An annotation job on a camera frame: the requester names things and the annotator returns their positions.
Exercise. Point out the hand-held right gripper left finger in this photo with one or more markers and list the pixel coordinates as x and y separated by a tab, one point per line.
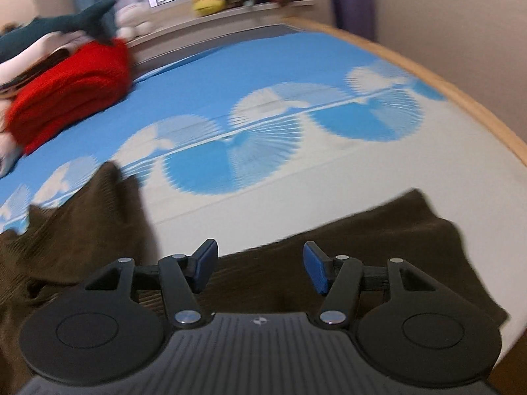
207	264

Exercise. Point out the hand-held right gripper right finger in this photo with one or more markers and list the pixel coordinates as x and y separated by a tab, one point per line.
315	268

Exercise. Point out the red folded knit sweater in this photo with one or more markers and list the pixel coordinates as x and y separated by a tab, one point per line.
70	90

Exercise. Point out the white windowsill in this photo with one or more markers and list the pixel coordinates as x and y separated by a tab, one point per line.
230	20

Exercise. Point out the white plush toy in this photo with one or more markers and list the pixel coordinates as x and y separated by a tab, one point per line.
134	18

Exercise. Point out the purple cylindrical bin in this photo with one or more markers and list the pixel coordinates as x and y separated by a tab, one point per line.
354	12

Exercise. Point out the white folded garment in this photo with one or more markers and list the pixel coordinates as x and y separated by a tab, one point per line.
37	51

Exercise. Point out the dark teal shark plush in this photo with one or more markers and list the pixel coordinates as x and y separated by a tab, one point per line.
49	26

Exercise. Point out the wooden bed frame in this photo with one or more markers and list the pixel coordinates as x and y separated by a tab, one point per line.
444	86

